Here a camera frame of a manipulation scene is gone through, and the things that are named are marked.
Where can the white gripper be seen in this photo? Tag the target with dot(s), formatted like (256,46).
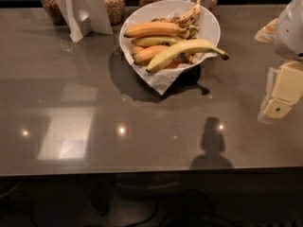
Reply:
(291,28)

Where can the long yellow-green banana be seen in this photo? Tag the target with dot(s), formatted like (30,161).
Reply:
(164,58)

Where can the white bowl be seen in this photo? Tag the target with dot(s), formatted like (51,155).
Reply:
(210,28)

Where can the spotted overripe banana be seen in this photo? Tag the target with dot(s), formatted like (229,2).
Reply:
(185,19)

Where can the top orange-yellow banana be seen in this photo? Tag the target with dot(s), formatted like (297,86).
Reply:
(153,29)

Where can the lower orange banana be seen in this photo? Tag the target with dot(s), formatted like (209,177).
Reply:
(145,56)

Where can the yellow banana with sticker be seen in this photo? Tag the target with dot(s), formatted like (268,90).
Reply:
(156,40)

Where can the white paper napkin liner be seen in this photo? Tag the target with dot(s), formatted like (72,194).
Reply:
(162,80)

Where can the glass jar of grains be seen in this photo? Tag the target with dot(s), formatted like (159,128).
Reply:
(115,10)

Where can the white folded paper card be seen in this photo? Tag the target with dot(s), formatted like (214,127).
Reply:
(85,16)

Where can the left glass jar of nuts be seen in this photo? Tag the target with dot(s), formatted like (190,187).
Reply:
(52,10)

